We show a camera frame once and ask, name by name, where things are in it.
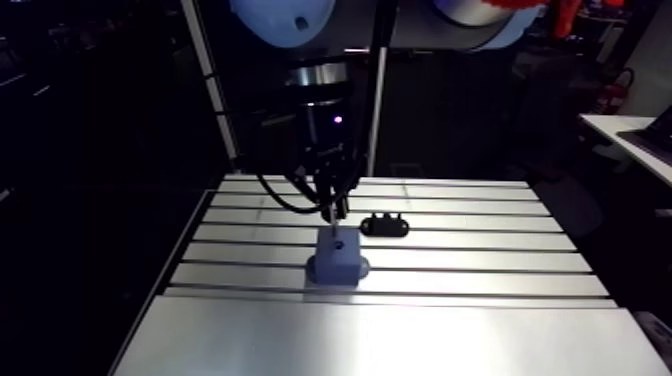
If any red fire extinguisher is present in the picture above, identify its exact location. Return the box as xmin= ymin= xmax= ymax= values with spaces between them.
xmin=597 ymin=67 xmax=635 ymax=115

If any white desk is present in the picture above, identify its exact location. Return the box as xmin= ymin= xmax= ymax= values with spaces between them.
xmin=579 ymin=113 xmax=672 ymax=189

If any black cable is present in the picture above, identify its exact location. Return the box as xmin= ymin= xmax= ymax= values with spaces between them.
xmin=256 ymin=173 xmax=323 ymax=215

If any grey post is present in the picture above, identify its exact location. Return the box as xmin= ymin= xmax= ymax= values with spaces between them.
xmin=365 ymin=46 xmax=390 ymax=178

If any dark laptop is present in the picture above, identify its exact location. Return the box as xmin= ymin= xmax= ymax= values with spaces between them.
xmin=616 ymin=104 xmax=672 ymax=168

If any black oval holder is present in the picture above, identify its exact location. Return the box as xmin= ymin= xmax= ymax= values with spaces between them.
xmin=359 ymin=211 xmax=411 ymax=238

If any dark blue-grey block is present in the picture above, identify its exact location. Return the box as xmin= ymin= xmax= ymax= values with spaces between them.
xmin=305 ymin=226 xmax=371 ymax=288

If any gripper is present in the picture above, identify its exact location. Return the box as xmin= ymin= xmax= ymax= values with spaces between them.
xmin=293 ymin=97 xmax=359 ymax=221

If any white post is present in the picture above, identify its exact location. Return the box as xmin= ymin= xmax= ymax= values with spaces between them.
xmin=179 ymin=0 xmax=242 ymax=172

